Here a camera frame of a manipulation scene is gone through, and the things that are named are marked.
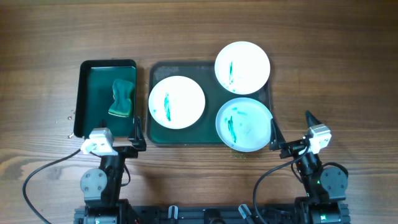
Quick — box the large dark green tray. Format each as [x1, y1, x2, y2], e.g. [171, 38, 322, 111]
[146, 60, 273, 147]

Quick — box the small black water tray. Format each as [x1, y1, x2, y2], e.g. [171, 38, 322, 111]
[73, 59, 137, 138]

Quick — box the green yellow sponge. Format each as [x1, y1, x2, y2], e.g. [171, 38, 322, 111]
[108, 79, 135, 117]

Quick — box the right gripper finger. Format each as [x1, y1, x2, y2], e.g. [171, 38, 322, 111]
[269, 118, 286, 151]
[305, 110, 322, 127]

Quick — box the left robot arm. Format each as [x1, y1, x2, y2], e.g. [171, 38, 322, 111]
[73, 118, 146, 224]

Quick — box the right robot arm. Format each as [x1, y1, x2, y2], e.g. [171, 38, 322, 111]
[270, 111, 351, 224]

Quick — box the white plate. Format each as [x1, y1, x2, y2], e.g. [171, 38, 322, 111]
[148, 76, 206, 129]
[215, 41, 271, 95]

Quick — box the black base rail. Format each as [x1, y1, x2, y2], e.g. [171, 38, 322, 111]
[73, 204, 351, 224]

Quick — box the pale blue plate bottom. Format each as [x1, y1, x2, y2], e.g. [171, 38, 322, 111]
[215, 97, 273, 152]

